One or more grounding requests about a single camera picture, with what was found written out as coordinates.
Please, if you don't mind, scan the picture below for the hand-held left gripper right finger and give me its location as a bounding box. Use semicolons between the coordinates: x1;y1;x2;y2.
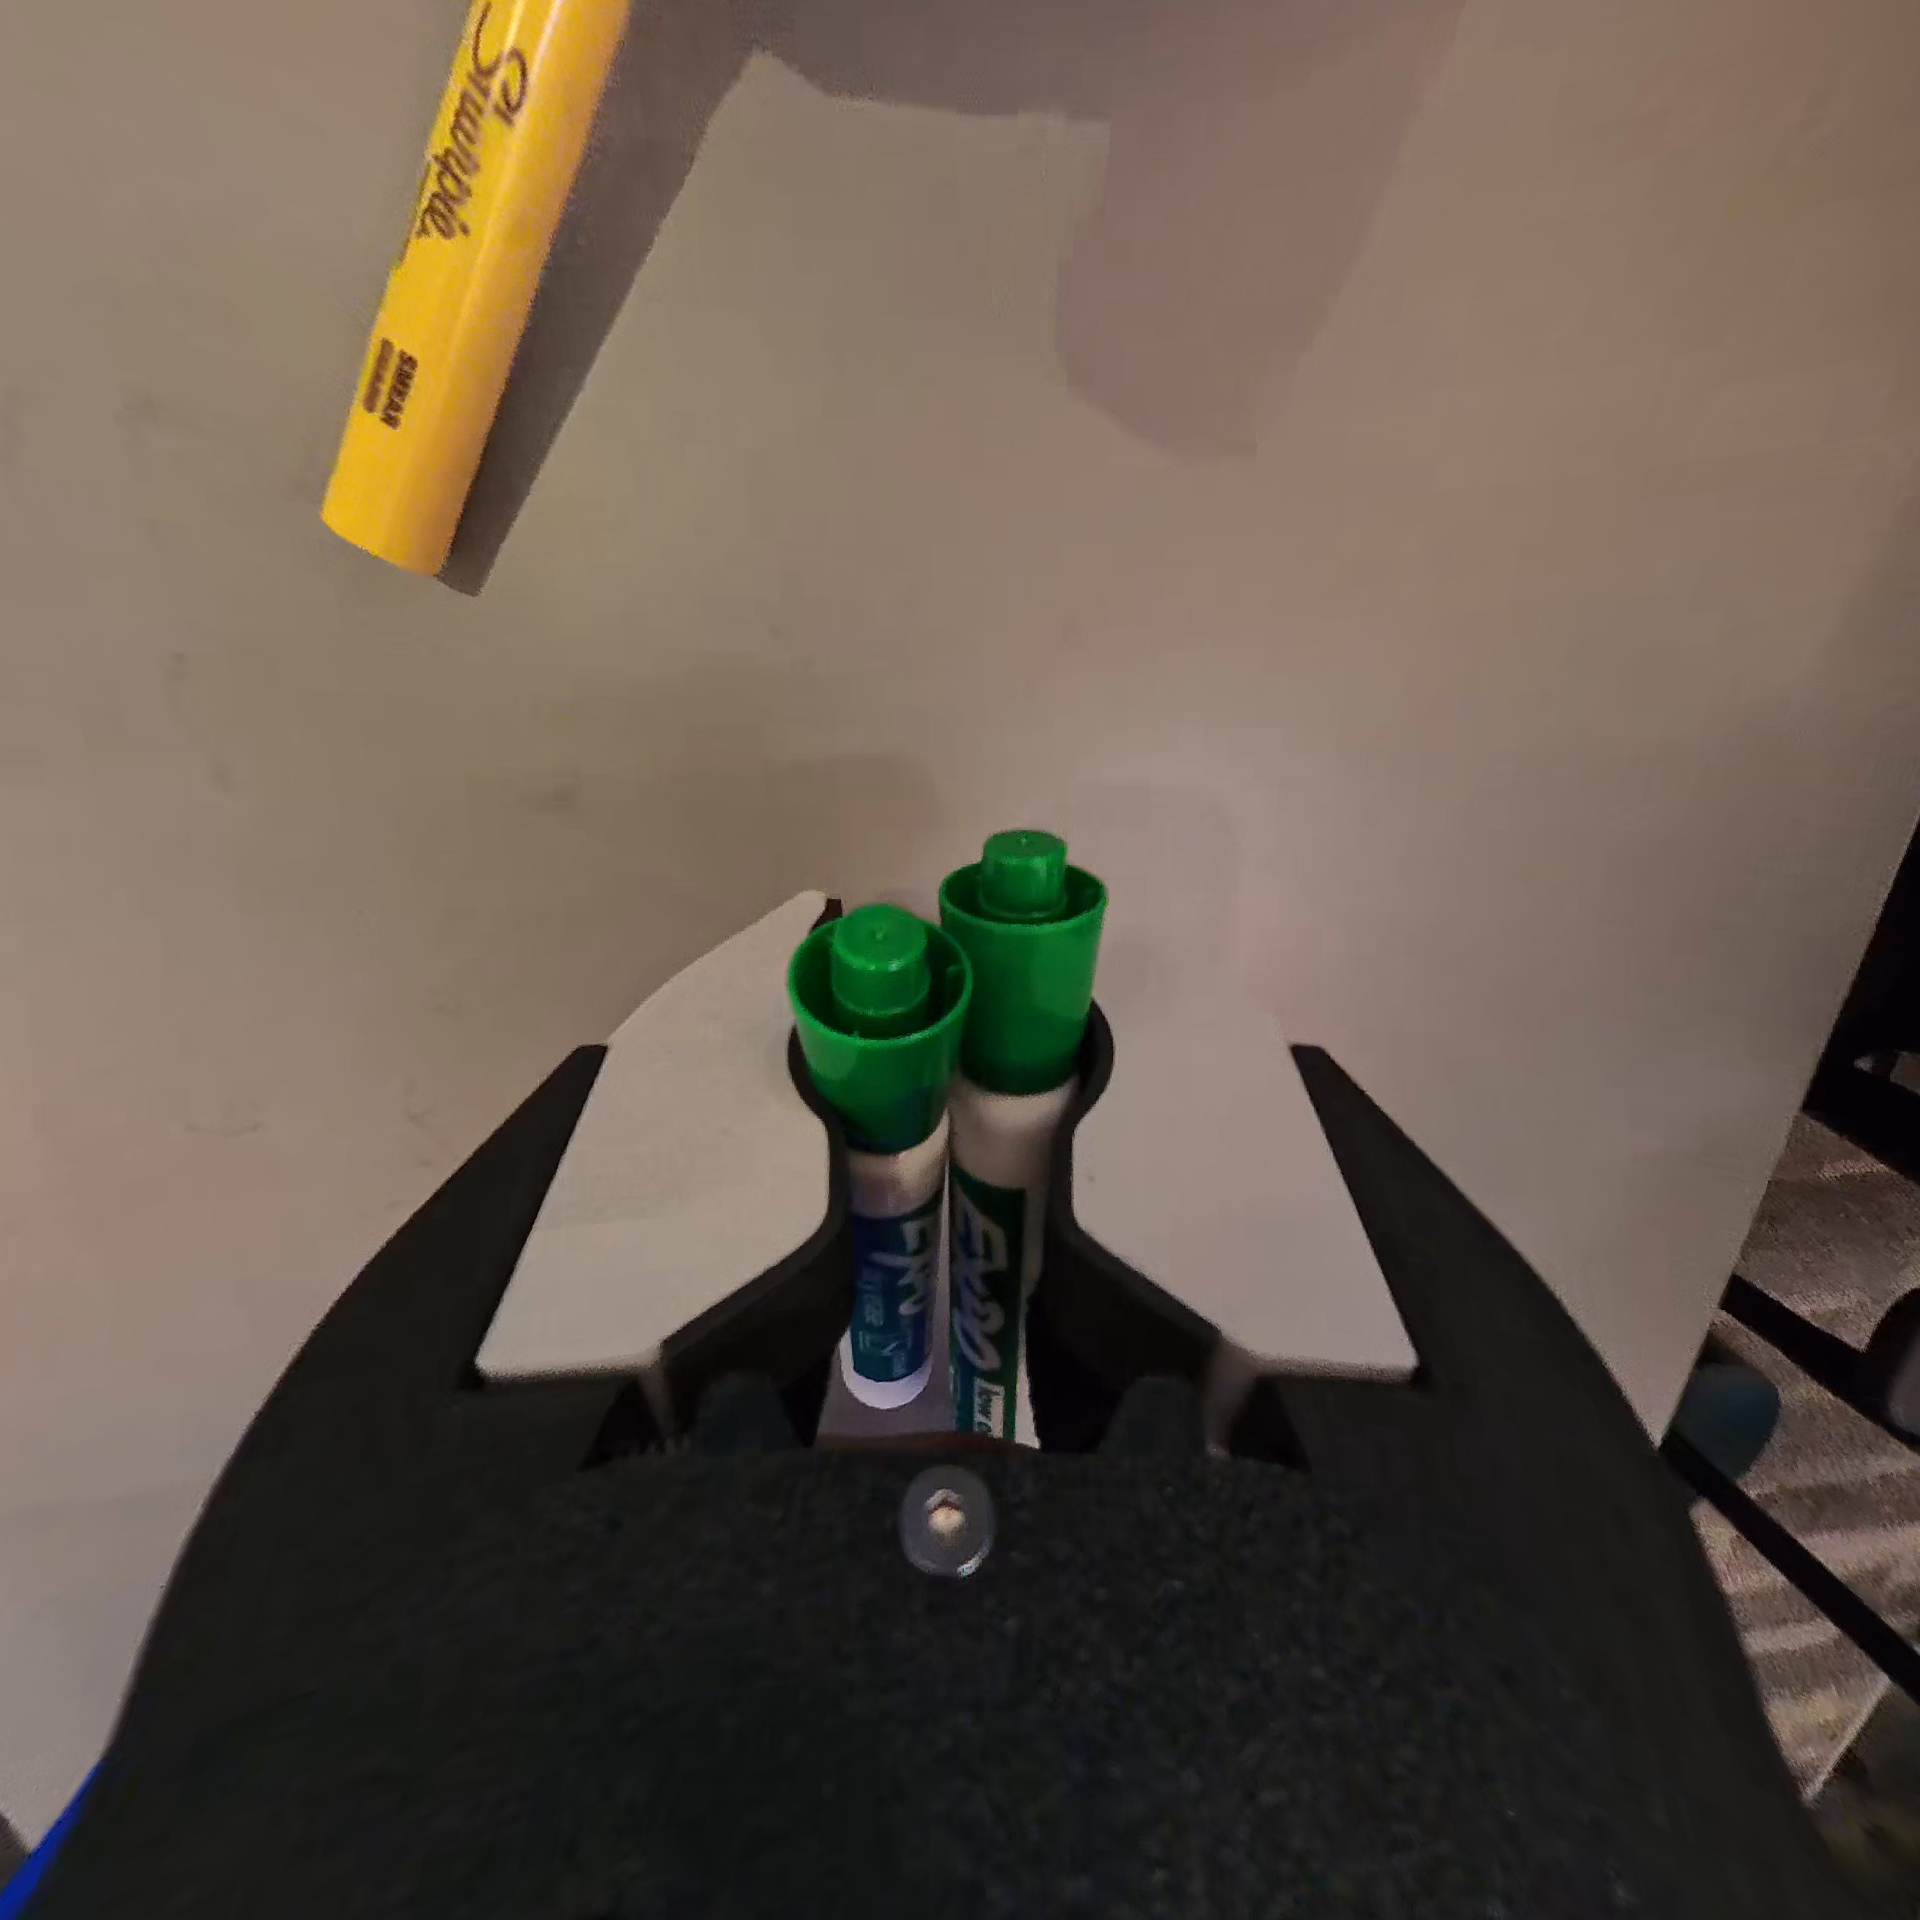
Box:
1043;908;1418;1450

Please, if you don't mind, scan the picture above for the grey desk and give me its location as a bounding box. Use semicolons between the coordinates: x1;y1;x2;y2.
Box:
0;0;1920;1805

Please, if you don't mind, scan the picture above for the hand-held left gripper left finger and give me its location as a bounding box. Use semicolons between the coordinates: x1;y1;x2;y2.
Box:
475;887;843;1420

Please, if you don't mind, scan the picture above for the green dry erase marker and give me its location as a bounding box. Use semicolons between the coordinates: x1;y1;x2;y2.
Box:
787;903;975;1411
933;831;1110;1450

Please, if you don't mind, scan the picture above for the yellow highlighter marker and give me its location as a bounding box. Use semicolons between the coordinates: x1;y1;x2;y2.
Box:
320;0;629;577

